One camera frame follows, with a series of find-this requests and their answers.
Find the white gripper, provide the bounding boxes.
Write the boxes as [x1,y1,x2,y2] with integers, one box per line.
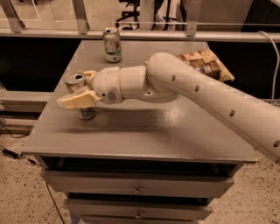
[57,66,123,109]

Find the silver redbull can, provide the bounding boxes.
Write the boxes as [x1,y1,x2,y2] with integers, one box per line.
[64,71,95,120]

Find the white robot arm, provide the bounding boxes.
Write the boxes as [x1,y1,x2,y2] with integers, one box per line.
[57,52,280,163]

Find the white green 7up can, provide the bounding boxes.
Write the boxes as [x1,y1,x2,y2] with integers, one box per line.
[103,28,122,63]

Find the grey drawer cabinet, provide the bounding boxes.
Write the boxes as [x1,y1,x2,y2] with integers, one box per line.
[20,39,257,224]

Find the black office chair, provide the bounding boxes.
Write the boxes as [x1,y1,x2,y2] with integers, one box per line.
[115,0,140,29]

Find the top grey drawer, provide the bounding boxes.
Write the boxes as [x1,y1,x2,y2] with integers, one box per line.
[41,171,234,198]

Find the grey drawer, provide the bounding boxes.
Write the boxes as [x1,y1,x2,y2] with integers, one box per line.
[41,171,234,198]
[64,199,212,221]

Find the metal window railing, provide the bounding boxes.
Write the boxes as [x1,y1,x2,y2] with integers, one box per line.
[0,0,280,43]

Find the brown yellow chip bag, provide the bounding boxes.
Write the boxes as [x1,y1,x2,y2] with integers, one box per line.
[177,49,235,82]

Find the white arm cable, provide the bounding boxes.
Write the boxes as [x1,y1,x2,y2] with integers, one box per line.
[257,30,280,106]

